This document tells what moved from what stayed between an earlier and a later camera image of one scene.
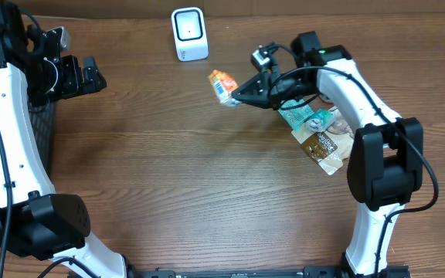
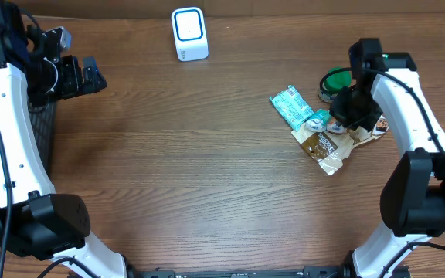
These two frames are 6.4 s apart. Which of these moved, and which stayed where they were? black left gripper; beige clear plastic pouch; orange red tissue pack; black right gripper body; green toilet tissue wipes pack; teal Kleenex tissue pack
Moved: orange red tissue pack; black right gripper body
Stayed: green toilet tissue wipes pack; black left gripper; teal Kleenex tissue pack; beige clear plastic pouch
